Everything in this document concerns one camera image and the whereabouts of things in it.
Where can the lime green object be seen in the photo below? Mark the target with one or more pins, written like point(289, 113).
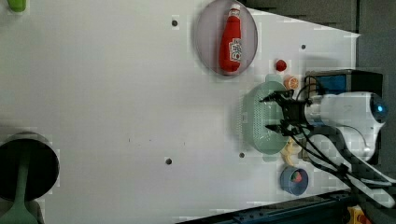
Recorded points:
point(17, 5)

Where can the toy strawberry in bowl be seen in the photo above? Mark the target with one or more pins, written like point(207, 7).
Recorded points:
point(296, 177)

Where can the yellow red emergency button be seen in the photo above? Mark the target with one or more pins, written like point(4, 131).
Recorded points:
point(357, 216)

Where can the orange slice toy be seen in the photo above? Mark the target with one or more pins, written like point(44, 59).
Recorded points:
point(291, 83)

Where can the small red strawberry toy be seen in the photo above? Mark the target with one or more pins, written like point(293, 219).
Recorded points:
point(281, 66)

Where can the green spatula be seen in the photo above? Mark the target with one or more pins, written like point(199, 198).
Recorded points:
point(18, 213)

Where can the green plastic strainer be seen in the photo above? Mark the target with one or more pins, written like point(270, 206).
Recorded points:
point(256, 115)

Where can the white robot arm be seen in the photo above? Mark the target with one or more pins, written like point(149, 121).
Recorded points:
point(373, 186)

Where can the black metal pot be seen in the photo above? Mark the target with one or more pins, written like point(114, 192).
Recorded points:
point(43, 169)

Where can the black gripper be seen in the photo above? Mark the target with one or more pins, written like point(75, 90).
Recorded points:
point(294, 121)

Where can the blue bowl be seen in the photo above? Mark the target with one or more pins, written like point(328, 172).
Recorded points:
point(286, 184)

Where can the black toaster oven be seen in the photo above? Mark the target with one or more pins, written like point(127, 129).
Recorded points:
point(348, 81)

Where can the red ketchup bottle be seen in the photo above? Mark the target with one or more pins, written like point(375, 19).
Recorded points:
point(230, 49)

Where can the toy banana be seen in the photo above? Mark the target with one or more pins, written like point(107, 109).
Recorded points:
point(287, 151)

